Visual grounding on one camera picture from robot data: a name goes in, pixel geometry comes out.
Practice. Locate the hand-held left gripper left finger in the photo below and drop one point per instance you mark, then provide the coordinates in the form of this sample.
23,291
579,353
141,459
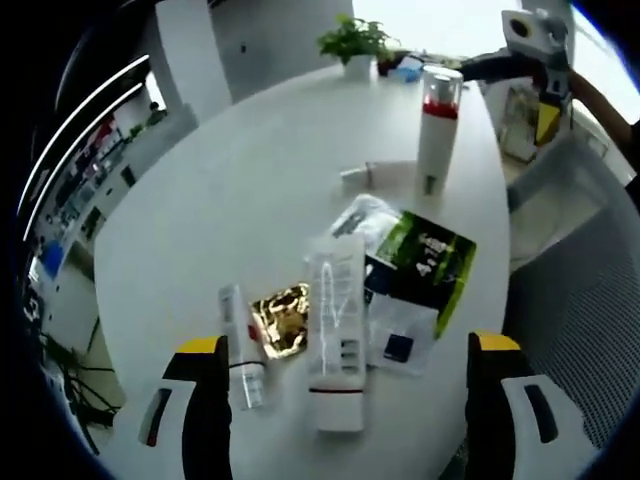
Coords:
205,400

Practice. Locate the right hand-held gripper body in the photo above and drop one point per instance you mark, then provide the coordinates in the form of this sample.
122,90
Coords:
537,30

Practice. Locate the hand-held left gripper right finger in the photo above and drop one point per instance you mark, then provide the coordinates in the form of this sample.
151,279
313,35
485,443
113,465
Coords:
487,400

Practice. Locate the white skincare bottle red band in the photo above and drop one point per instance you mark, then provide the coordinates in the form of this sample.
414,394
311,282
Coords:
437,145

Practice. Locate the gold foil skincare sachet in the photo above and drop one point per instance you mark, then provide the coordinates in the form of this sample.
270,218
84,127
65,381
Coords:
280,320

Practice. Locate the small clear skincare sachet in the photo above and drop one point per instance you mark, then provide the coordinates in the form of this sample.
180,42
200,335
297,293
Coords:
400,330

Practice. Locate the green black skincare sachet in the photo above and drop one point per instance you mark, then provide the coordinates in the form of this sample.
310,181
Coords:
425,265

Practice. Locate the large white skincare tube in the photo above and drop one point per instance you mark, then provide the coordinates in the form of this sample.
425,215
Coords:
335,300

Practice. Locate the silver blue skincare sachet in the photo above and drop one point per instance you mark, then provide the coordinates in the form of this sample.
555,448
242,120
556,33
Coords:
370,220

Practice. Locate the blue storage box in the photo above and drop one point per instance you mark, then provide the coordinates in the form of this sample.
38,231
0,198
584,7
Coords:
51,260

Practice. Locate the blue plastic packet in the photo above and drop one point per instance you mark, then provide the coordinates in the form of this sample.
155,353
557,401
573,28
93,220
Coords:
409,70

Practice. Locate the white mesh office chair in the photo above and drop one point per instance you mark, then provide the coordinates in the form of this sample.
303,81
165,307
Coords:
565,310

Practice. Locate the green plant in white pot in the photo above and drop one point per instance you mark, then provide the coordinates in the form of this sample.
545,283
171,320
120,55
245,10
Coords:
355,40

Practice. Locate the long ceiling light strip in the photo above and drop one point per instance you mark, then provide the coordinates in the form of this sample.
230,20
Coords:
135,90
142,60

